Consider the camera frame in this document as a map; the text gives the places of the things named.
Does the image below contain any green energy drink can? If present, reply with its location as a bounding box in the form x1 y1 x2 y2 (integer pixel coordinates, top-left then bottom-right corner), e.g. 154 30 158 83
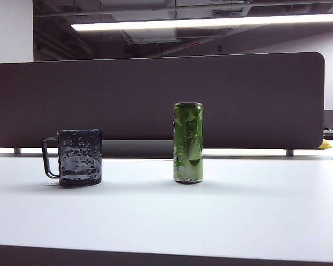
173 101 204 185

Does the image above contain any dark grey desk divider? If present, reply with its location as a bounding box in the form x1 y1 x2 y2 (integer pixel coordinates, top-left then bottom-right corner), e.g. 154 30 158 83
0 52 325 149

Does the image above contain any dark textured glass mug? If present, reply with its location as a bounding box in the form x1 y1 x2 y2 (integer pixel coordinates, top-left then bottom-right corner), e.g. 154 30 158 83
41 128 103 188

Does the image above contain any long ceiling light strip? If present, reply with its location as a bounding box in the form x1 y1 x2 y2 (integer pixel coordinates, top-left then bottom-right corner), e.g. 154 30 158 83
70 13 333 32

